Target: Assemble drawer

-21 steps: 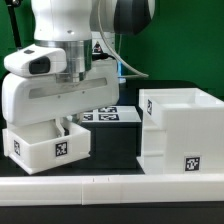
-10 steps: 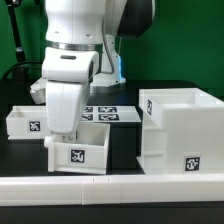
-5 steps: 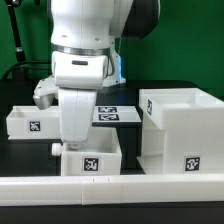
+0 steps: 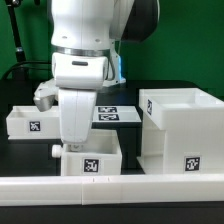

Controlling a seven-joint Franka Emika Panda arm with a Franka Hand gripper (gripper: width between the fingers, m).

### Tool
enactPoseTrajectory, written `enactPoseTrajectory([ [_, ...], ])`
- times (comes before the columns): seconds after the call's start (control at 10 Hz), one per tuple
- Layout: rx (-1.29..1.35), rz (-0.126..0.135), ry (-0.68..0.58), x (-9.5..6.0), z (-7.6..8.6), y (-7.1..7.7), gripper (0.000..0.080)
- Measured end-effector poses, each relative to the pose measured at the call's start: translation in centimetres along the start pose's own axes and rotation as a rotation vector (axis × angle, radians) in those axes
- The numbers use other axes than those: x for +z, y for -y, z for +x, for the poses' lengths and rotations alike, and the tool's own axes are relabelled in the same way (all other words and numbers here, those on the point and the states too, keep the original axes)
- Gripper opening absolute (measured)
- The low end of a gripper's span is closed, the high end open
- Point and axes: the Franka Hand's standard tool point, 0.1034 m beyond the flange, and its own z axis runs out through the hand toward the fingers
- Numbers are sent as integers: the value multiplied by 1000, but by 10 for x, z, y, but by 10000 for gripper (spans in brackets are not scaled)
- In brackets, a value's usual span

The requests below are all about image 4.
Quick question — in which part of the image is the white drawer tray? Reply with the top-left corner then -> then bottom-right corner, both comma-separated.
6,106 -> 60,140
52,129 -> 122,176

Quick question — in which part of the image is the white marker tag plate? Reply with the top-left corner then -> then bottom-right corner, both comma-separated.
93,106 -> 141,123

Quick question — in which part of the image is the white drawer housing box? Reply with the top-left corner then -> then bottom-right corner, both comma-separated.
138,88 -> 224,174

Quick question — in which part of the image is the white rear drawer tray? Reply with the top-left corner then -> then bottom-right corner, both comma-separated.
6,106 -> 60,140

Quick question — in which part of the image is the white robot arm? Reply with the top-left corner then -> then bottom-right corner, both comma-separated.
34,0 -> 160,150

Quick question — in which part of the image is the white L-shaped border fence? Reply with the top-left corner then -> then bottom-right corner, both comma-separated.
0,174 -> 224,206

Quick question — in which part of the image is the white front drawer tray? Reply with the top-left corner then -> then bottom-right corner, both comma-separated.
52,129 -> 122,176

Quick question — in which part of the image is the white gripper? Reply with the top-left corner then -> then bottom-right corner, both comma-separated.
34,52 -> 108,152

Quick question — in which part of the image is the black camera stand pole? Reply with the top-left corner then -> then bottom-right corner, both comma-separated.
2,0 -> 29,81

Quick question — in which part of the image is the black upper base cable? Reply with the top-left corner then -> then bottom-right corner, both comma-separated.
1,59 -> 53,80

